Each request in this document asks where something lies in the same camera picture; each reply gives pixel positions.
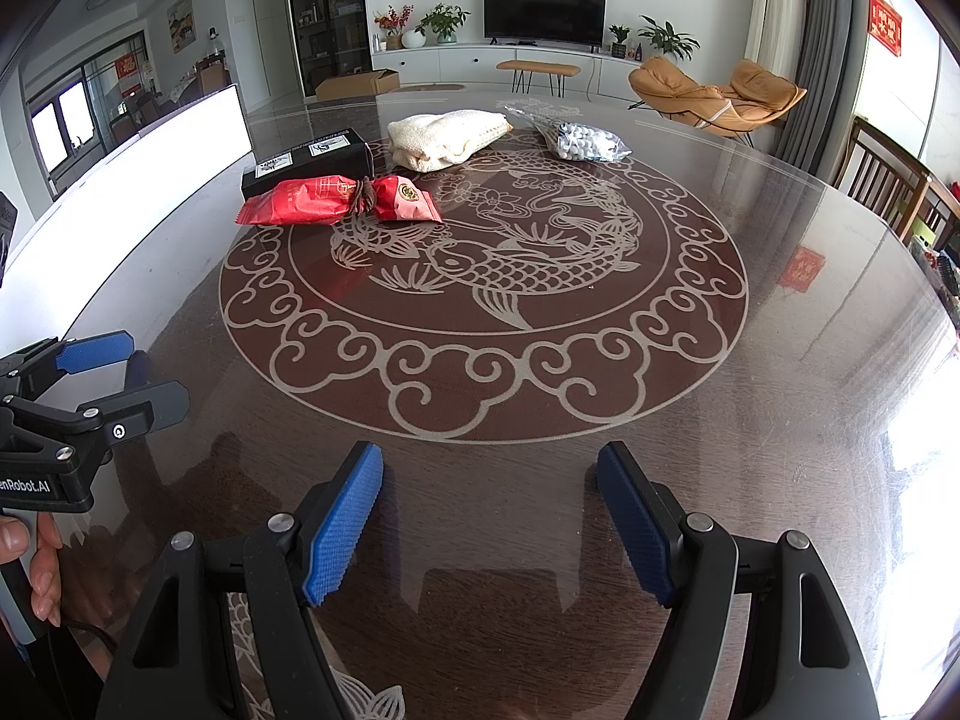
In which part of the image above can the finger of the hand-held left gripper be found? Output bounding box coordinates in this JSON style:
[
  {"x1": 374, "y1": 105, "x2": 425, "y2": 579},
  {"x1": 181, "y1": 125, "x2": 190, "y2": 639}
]
[
  {"x1": 0, "y1": 330, "x2": 136, "y2": 400},
  {"x1": 0, "y1": 380, "x2": 191, "y2": 466}
]

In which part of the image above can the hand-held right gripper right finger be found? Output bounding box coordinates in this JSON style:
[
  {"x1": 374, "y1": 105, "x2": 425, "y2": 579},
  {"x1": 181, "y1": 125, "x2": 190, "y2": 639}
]
[{"x1": 596, "y1": 441, "x2": 882, "y2": 720}]

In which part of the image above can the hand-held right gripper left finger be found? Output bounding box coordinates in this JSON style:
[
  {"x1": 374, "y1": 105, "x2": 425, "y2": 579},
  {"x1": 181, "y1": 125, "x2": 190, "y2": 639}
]
[{"x1": 96, "y1": 441, "x2": 385, "y2": 720}]

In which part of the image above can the person's left hand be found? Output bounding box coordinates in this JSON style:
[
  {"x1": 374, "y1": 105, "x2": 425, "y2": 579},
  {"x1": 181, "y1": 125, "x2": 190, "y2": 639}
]
[{"x1": 0, "y1": 514, "x2": 66, "y2": 628}]

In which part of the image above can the white board panel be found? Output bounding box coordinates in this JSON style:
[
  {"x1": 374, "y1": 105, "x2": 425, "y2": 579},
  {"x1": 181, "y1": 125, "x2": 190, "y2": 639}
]
[{"x1": 0, "y1": 84, "x2": 254, "y2": 346}]

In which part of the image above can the glass sliding door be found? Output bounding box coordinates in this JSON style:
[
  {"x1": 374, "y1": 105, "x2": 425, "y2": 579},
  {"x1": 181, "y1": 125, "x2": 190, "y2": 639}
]
[{"x1": 22, "y1": 30, "x2": 151, "y2": 181}]

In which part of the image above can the red foil packet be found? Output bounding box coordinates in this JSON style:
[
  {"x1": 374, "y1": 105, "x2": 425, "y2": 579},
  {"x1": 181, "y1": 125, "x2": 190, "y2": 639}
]
[{"x1": 236, "y1": 174, "x2": 443, "y2": 227}]

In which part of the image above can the background dining table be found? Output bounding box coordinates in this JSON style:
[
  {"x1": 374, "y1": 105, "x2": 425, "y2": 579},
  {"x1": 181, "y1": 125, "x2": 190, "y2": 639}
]
[{"x1": 169, "y1": 60, "x2": 230, "y2": 106}]

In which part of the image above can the black cardboard box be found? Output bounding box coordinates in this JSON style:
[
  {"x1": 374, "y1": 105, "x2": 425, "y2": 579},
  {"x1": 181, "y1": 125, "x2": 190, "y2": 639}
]
[{"x1": 240, "y1": 127, "x2": 372, "y2": 200}]

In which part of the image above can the brown cardboard box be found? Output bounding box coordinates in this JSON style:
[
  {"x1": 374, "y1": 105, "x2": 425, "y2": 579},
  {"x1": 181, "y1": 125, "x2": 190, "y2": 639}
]
[{"x1": 315, "y1": 69, "x2": 401, "y2": 102}]

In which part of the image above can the bag of white beads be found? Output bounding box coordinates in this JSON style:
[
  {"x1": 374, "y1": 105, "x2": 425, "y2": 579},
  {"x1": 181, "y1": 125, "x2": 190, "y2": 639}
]
[{"x1": 504, "y1": 103, "x2": 633, "y2": 164}]

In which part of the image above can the pile of household clutter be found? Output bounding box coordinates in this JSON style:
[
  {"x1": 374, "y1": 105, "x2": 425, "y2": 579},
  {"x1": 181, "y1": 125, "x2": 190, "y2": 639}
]
[{"x1": 911, "y1": 232, "x2": 960, "y2": 331}]

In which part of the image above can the folded cream knit cloth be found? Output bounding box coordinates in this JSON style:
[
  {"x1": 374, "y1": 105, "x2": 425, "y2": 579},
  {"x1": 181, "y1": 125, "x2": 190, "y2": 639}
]
[{"x1": 386, "y1": 109, "x2": 515, "y2": 172}]

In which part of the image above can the dark display cabinet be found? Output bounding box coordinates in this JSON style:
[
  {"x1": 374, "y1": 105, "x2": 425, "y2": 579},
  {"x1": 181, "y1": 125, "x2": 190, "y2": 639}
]
[{"x1": 283, "y1": 0, "x2": 374, "y2": 97}]

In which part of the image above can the wooden chair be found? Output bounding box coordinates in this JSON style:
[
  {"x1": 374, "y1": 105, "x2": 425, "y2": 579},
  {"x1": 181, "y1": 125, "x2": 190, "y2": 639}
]
[
  {"x1": 832, "y1": 116, "x2": 931, "y2": 241},
  {"x1": 919, "y1": 172, "x2": 960, "y2": 256}
]

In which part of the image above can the orange lounge chair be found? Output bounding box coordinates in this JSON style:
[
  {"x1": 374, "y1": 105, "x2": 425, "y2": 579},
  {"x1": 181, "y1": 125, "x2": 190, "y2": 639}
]
[{"x1": 628, "y1": 55, "x2": 809, "y2": 147}]

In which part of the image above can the red flower arrangement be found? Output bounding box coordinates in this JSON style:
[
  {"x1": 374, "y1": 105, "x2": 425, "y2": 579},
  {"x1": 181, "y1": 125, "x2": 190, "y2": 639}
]
[{"x1": 373, "y1": 4, "x2": 415, "y2": 52}]

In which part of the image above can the white television cabinet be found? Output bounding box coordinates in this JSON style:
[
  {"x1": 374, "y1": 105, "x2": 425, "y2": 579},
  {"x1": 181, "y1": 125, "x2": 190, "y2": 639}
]
[{"x1": 371, "y1": 41, "x2": 661, "y2": 92}]

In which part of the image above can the wooden bench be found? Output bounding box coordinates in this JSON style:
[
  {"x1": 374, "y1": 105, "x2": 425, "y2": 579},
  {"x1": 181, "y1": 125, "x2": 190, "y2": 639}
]
[{"x1": 496, "y1": 60, "x2": 582, "y2": 98}]

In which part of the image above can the bushy green potted plant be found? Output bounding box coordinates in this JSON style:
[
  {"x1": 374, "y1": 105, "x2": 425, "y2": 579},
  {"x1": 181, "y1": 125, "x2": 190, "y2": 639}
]
[{"x1": 415, "y1": 4, "x2": 471, "y2": 44}]

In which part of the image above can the broad leaf potted plant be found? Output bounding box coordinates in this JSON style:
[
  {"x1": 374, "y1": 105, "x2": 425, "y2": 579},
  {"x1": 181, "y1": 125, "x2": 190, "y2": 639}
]
[{"x1": 637, "y1": 15, "x2": 701, "y2": 62}]

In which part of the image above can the grey curtain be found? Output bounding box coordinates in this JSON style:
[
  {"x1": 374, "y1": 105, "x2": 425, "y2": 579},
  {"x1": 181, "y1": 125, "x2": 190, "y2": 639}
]
[{"x1": 772, "y1": 0, "x2": 871, "y2": 173}]

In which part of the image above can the black television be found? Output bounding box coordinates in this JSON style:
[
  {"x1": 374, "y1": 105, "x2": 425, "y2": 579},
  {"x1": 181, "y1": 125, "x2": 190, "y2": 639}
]
[{"x1": 483, "y1": 0, "x2": 608, "y2": 47}]

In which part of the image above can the cloth covered floor air conditioner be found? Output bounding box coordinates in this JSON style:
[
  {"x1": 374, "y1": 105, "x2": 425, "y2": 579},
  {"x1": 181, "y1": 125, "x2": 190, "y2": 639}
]
[{"x1": 750, "y1": 0, "x2": 811, "y2": 87}]

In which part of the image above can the black cable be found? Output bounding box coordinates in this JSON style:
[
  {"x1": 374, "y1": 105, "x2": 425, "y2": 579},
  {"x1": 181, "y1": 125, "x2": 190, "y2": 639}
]
[{"x1": 56, "y1": 615, "x2": 119, "y2": 655}]

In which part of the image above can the brown hair tie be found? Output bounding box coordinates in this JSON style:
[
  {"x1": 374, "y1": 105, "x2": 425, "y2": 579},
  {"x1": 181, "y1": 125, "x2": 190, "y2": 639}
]
[{"x1": 346, "y1": 176, "x2": 383, "y2": 217}]

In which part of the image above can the framed wall painting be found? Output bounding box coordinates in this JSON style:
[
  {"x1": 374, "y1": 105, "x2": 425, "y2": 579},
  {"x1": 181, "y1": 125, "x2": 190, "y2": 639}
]
[{"x1": 165, "y1": 0, "x2": 194, "y2": 53}]

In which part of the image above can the red wall hanging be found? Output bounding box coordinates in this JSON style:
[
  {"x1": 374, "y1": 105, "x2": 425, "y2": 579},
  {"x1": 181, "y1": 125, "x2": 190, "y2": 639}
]
[{"x1": 868, "y1": 0, "x2": 903, "y2": 57}]

